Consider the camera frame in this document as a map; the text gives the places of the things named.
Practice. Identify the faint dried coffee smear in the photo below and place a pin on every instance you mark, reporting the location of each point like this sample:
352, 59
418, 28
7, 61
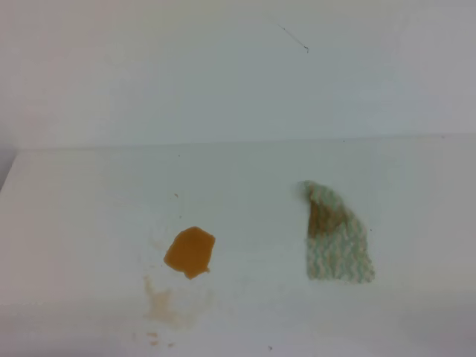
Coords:
175, 304

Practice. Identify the green woven rag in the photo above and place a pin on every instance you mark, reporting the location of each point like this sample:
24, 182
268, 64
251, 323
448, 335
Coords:
336, 239

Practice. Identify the orange-brown coffee puddle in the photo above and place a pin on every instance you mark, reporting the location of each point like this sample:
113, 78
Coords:
190, 252

